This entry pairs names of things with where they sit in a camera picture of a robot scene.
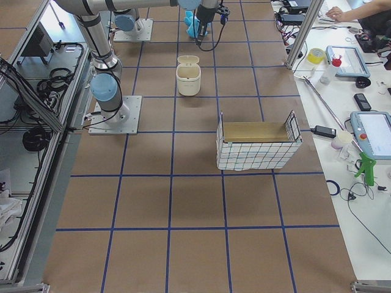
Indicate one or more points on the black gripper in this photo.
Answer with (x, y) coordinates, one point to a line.
(203, 16)

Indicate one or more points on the white trash can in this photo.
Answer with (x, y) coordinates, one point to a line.
(188, 75)

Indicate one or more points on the person's forearm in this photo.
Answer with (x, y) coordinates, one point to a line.
(366, 10)

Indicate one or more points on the person's hand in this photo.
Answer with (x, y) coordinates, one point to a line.
(336, 14)

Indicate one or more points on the blue teddy bear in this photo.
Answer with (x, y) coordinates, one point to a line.
(192, 23)

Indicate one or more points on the long metal rod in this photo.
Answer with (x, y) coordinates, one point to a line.
(337, 120)

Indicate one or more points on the yellow tape roll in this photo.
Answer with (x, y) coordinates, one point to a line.
(315, 56)

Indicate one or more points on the wooden box with grid cloth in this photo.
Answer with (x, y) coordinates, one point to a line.
(256, 145)

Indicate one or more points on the clear bottle red cap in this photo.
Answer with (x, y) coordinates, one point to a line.
(331, 71)

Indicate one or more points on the upper teach pendant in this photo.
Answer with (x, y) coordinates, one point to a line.
(353, 65)

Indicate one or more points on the teach pendant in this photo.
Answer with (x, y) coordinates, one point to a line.
(353, 65)
(372, 132)

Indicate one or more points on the black power adapter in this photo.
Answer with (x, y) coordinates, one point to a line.
(324, 131)

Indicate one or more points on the grey control box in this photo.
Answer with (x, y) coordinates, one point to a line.
(39, 45)

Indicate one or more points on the black remote control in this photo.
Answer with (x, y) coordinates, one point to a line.
(362, 102)

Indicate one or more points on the white paper cup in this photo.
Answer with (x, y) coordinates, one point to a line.
(342, 139)

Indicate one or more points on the lower teach pendant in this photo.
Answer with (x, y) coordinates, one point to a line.
(372, 132)

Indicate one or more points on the green plastic spray gun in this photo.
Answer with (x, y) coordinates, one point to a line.
(366, 168)

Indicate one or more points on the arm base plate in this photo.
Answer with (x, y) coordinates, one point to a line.
(125, 121)
(144, 36)

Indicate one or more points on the aluminium frame post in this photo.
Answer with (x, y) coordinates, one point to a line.
(311, 15)

